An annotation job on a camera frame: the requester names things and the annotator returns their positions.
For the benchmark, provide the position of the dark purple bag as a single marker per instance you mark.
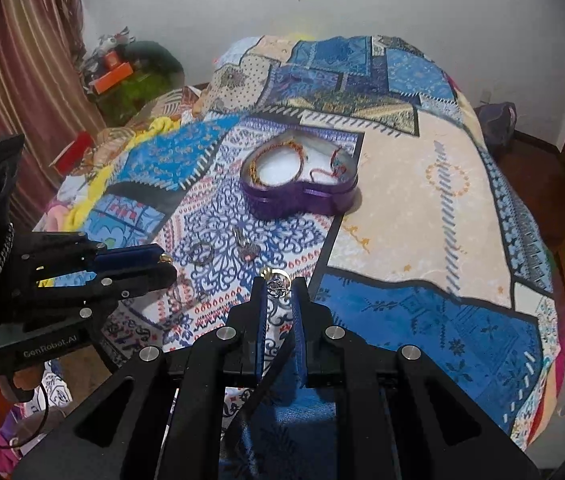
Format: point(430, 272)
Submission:
point(497, 122)

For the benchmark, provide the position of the yellow cloth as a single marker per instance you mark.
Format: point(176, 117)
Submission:
point(112, 160)

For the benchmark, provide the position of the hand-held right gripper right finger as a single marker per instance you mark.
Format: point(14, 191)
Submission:
point(298, 322)

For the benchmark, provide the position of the striped curtain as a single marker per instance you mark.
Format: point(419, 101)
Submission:
point(7, 75)

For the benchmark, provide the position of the blue patchwork blanket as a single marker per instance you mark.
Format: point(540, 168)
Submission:
point(412, 240)

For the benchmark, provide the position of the person's left hand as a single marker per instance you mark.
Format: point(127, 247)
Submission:
point(30, 382)

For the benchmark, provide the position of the purple heart-shaped jewelry box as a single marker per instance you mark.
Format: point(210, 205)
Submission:
point(300, 185)

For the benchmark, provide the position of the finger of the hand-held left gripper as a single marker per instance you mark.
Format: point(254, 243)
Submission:
point(137, 280)
point(127, 256)

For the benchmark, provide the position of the red box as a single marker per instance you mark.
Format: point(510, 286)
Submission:
point(76, 152)

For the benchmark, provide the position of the silver pendant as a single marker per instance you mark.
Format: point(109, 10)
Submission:
point(276, 284)

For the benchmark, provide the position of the silver hoop rings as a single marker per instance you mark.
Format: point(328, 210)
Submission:
point(201, 253)

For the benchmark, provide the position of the orange box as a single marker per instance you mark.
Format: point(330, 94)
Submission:
point(111, 79)

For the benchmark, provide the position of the thin bangle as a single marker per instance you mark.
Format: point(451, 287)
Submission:
point(183, 293)

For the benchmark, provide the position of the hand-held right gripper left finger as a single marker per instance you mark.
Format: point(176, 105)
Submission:
point(261, 310)

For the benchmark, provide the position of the green cloth pile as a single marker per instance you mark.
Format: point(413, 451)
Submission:
point(147, 77)

